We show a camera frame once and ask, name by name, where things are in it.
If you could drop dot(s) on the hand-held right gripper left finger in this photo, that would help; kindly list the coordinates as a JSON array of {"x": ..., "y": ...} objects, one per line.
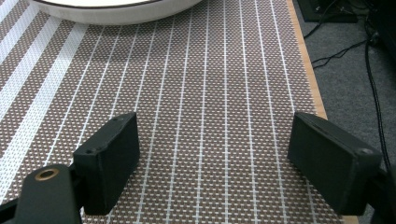
[{"x": 107, "y": 165}]

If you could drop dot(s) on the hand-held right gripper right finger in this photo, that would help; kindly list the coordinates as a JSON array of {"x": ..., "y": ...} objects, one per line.
[{"x": 330, "y": 161}]

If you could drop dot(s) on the brown woven striped placemat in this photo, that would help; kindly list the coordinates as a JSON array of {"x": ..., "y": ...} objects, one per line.
[{"x": 199, "y": 93}]

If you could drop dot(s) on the black stand base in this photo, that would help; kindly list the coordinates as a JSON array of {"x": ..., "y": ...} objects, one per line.
[{"x": 330, "y": 11}]

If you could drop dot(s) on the white round bowl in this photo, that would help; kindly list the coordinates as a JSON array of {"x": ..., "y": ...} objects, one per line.
[{"x": 115, "y": 12}]

